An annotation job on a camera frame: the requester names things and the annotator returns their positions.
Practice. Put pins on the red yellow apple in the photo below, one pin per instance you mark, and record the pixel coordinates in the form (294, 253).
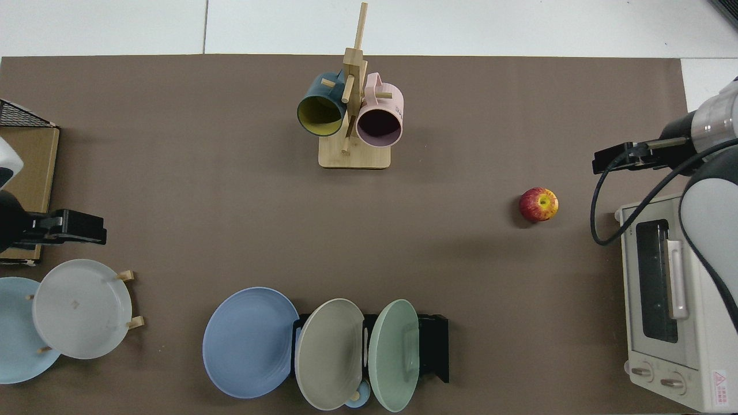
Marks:
(537, 205)

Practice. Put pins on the pale grey plate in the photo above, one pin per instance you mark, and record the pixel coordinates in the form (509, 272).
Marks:
(81, 308)

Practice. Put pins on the wooden plate rack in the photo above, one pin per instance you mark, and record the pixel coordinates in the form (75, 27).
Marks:
(136, 322)

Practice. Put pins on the light blue plate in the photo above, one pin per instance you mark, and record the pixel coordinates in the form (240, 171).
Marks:
(17, 334)

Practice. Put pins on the black dish rack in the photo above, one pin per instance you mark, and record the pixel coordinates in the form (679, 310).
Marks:
(433, 346)

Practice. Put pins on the grey beige plate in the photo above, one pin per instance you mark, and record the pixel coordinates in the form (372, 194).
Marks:
(328, 354)

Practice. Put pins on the green plate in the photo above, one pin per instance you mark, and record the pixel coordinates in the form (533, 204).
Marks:
(392, 354)

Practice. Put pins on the dark equipment corner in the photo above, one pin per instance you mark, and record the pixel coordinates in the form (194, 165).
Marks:
(727, 10)

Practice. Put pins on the pale toaster oven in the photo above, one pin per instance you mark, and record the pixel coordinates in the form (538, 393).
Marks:
(697, 346)

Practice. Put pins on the brown table cloth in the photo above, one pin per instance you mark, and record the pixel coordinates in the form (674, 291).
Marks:
(461, 300)

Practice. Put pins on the pink cup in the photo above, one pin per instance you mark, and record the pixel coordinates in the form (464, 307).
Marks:
(383, 104)

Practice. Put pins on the wooden cup stand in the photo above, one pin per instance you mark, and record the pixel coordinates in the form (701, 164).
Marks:
(354, 155)

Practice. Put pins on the dark blue cup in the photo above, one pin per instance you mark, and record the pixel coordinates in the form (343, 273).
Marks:
(323, 92)

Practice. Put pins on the small blue round thing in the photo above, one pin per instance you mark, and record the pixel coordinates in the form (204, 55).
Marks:
(358, 399)

